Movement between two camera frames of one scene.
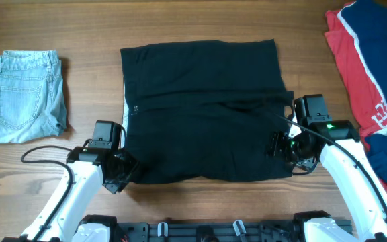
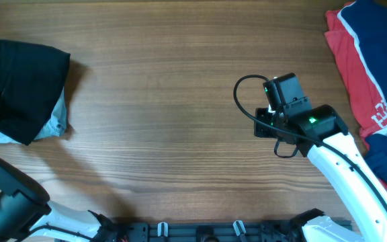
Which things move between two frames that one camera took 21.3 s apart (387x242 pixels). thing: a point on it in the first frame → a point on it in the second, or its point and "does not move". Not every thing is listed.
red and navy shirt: [369, 40] does not move
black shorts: [203, 111] → [18, 84]
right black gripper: [277, 144] → [261, 122]
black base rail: [210, 231] does not move
